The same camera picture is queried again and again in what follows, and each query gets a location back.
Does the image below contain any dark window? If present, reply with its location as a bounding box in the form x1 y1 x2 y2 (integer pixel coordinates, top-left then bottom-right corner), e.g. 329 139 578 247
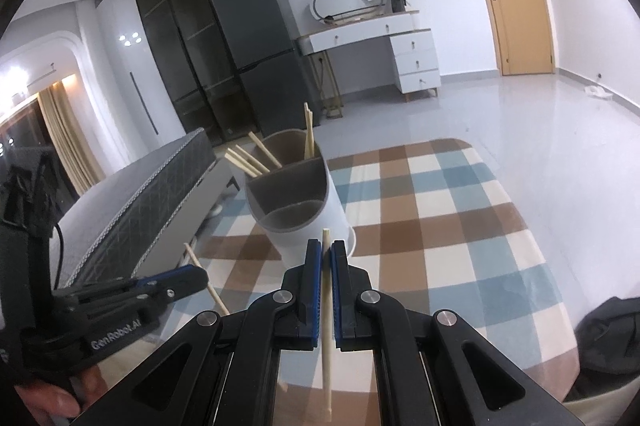
0 98 51 157

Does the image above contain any white ribbed fabric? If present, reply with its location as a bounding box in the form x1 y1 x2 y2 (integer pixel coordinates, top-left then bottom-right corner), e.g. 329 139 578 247
565 376 636 426

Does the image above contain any black cable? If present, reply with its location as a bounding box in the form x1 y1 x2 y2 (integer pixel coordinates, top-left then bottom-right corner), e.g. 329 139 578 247
52 223 67 289

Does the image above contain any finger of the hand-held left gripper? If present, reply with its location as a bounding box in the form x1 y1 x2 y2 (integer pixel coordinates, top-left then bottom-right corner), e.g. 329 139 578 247
69 269 210 323
55 265 201 302

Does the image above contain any beige curtain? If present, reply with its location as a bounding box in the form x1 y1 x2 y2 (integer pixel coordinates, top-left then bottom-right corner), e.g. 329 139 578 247
39 81 106 197

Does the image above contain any grey bed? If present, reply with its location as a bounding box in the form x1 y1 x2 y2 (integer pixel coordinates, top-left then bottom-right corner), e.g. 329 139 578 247
52 128 240 294

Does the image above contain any white utensil holder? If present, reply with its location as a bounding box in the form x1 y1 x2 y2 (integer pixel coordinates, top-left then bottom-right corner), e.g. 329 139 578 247
243 130 357 268

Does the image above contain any dark glass wardrobe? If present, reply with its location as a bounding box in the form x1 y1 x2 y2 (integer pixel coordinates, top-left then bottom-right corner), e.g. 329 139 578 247
129 0 256 146

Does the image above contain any black bag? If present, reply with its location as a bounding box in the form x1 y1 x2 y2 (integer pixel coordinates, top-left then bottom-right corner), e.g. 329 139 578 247
572 296 640 402

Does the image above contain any oval mirror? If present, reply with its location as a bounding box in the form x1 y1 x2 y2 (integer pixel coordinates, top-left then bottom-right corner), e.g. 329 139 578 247
312 0 391 24

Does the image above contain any gold frame stool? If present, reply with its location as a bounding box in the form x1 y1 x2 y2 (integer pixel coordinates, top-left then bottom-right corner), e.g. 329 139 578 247
312 51 345 119

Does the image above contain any plaid mat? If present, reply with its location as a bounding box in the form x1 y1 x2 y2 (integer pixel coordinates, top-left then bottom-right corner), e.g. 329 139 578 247
145 137 581 426

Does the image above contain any white dressing table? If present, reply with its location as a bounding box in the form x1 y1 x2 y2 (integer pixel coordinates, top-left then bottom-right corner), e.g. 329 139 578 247
296 10 442 104

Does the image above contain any grey fridge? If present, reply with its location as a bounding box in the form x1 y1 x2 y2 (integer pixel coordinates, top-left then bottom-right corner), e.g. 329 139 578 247
207 0 323 138

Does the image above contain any person's left hand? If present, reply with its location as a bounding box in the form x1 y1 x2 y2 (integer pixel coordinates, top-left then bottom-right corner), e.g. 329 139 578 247
14 363 108 421

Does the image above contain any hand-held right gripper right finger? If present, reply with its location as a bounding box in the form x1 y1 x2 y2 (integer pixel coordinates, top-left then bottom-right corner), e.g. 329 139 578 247
330 240 586 426

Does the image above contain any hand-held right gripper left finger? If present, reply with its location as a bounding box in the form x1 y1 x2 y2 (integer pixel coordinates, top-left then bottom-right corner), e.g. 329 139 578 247
70 238 323 426

